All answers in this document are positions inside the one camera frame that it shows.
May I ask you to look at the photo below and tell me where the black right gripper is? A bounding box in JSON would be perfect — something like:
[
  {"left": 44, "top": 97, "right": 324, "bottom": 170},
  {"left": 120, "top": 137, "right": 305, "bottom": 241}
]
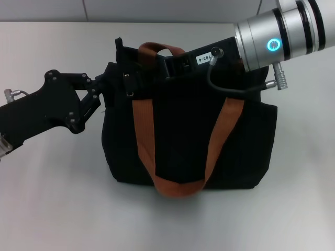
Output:
[{"left": 131, "top": 36, "right": 246, "bottom": 86}]

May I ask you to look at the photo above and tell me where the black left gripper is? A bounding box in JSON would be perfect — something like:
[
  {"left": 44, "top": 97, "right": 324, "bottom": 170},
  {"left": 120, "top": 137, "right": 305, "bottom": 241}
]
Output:
[{"left": 0, "top": 63, "right": 116, "bottom": 153}]

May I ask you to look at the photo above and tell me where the silver zipper pull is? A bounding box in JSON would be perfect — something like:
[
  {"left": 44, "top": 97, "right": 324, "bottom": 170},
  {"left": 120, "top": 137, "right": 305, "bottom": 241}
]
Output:
[{"left": 122, "top": 72, "right": 136, "bottom": 99}]

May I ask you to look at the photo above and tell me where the black bag with brown handles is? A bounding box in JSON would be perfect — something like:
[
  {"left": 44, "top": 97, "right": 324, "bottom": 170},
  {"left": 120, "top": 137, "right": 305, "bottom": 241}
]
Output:
[{"left": 100, "top": 37, "right": 278, "bottom": 197}]

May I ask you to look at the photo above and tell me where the left cable with silver plug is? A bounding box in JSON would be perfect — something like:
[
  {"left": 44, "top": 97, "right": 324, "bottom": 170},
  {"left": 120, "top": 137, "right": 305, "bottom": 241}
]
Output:
[{"left": 4, "top": 88, "right": 29, "bottom": 103}]

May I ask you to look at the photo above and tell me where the cable with silver plug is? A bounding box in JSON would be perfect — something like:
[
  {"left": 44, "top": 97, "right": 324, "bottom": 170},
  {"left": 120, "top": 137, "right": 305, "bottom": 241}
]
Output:
[
  {"left": 4, "top": 88, "right": 29, "bottom": 103},
  {"left": 207, "top": 46, "right": 288, "bottom": 96}
]

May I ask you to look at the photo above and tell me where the right cable with silver plug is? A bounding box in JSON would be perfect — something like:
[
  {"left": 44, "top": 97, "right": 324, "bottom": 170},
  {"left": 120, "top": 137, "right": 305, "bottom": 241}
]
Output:
[{"left": 207, "top": 46, "right": 288, "bottom": 96}]

